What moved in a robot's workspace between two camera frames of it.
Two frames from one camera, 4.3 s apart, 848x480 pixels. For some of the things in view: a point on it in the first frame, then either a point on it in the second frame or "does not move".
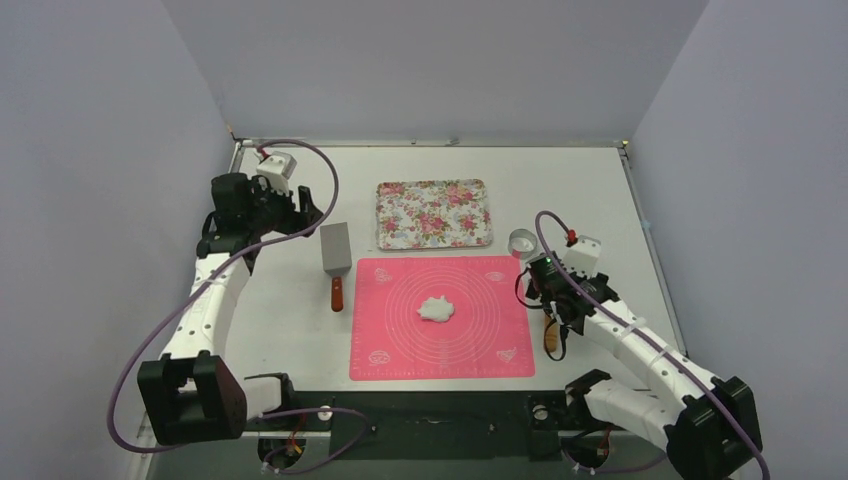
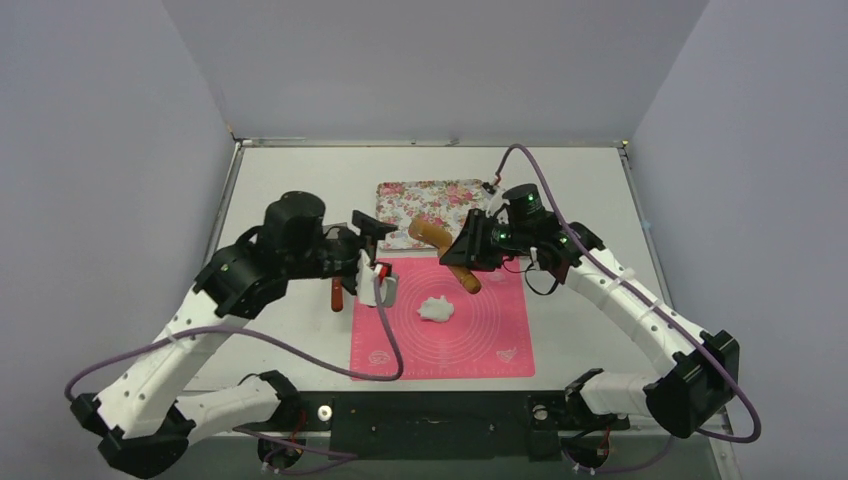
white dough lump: [437, 309] does not move
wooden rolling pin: [552, 334] to [441, 239]
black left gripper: [293, 220] to [369, 230]
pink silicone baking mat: [487, 337] does not move
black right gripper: [566, 307] to [473, 235]
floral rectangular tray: [433, 214] does not move
